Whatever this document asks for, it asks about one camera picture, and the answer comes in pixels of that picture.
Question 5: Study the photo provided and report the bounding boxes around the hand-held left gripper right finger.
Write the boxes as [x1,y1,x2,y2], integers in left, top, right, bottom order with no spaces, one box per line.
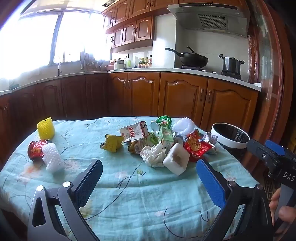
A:
[196,159,274,241]

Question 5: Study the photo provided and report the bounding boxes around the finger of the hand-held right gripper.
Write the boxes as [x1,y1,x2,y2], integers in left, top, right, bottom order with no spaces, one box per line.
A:
[265,140,286,157]
[246,138,270,167]

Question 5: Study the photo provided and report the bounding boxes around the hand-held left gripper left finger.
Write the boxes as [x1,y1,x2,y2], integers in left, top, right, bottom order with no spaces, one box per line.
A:
[27,159,103,241]

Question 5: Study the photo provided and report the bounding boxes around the white trash bin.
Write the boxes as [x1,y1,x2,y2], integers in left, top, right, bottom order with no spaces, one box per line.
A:
[210,123,251,160]

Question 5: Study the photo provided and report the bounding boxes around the person's right hand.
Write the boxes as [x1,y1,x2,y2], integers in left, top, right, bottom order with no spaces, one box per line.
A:
[269,187,296,235]

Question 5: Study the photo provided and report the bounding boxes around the red snack bag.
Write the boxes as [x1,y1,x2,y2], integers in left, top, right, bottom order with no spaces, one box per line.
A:
[183,128,211,163]

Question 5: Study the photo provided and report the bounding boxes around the crumpled silver wrapper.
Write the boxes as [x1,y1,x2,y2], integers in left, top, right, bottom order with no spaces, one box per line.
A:
[202,132,219,155]

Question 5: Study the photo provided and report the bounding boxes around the white foam block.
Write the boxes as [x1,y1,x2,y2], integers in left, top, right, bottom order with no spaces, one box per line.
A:
[162,143,190,176]

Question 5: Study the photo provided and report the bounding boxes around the small white foam fruit net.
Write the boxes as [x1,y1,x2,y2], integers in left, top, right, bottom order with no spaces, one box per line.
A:
[42,143,65,172]

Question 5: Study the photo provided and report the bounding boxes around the crumpled yellow wrapper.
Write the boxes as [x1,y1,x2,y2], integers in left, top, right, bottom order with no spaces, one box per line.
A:
[100,134,124,153]

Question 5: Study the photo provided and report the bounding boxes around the light blue floral tablecloth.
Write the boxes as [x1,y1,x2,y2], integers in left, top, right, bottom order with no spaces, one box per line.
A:
[0,116,266,241]

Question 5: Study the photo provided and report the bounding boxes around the crushed red can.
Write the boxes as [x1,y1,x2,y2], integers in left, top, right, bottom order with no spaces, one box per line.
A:
[27,139,52,161]

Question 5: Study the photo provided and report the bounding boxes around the large white foam fruit net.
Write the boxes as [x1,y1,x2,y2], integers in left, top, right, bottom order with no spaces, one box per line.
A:
[171,117,195,137]

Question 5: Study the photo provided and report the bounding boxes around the crumpled white paper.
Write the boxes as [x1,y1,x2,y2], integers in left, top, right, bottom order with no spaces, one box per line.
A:
[140,143,168,168]

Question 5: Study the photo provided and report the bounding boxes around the green drink carton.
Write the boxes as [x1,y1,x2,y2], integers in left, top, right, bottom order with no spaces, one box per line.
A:
[158,127,175,149]

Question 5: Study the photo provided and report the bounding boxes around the white and red milk carton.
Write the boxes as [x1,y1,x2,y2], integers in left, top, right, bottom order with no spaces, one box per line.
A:
[119,121,150,142]

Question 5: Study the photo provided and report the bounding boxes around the yellow foam fruit net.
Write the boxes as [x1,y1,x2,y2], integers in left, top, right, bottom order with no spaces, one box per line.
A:
[37,117,55,140]

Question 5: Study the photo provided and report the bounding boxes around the crushed green can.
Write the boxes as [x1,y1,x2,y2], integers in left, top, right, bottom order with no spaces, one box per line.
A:
[150,115,173,133]

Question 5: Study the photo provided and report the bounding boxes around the steel cooking pot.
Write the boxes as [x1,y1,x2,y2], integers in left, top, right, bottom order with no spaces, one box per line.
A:
[218,54,245,73]

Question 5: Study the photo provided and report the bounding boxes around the wooden lower cabinets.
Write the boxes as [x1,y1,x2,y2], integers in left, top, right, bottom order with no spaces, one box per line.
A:
[0,72,259,163]

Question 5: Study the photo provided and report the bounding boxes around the wooden cabinets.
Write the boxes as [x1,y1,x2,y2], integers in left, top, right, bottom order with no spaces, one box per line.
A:
[101,0,245,54]
[0,72,259,163]

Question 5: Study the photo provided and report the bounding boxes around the black gas stove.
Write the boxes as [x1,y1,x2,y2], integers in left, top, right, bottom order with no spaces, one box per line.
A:
[181,65,242,80]

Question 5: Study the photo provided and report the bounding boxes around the black wok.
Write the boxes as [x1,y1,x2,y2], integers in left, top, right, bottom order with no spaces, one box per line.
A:
[165,46,209,68]

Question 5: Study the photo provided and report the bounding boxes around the kitchen faucet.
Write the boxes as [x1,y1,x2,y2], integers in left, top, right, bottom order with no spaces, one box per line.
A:
[53,56,64,76]

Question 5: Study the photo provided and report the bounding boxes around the utensil holder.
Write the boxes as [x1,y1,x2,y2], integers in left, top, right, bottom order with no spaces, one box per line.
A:
[80,51,98,70]

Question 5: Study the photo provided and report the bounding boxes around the white lidded pot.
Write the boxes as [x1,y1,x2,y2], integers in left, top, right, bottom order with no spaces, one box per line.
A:
[114,58,127,70]

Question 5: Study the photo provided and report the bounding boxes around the white kitchen countertop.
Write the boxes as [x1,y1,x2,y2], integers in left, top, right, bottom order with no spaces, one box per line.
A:
[0,67,262,93]

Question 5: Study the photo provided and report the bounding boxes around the row of condiment bottles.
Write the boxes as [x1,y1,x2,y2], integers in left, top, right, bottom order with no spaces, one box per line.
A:
[138,55,153,68]

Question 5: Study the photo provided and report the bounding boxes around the steel range hood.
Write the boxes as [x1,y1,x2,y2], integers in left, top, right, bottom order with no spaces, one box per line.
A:
[167,3,251,37]

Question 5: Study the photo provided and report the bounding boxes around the kitchen window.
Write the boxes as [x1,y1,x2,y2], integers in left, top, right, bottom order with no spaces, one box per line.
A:
[0,6,112,80]

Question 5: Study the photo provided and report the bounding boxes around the wooden upper cabinets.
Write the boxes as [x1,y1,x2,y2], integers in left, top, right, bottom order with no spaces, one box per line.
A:
[101,0,245,54]

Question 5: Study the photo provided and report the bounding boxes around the wooden door frame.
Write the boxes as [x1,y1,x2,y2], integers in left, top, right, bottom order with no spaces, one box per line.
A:
[245,0,295,167]

